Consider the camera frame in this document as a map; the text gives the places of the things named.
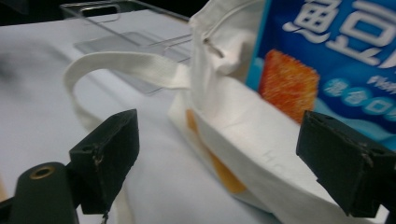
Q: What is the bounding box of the white canvas tote bag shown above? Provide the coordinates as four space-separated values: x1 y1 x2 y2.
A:
63 0 390 224

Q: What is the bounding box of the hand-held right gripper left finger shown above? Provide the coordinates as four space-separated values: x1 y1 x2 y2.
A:
68 108 140 216

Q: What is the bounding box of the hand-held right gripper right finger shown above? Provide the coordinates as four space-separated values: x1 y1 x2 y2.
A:
295 110 396 218

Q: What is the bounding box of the clear acrylic tray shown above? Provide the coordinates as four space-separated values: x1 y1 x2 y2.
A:
59 0 193 96

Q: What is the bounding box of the blue snack box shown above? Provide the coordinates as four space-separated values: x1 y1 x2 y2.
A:
245 0 396 152

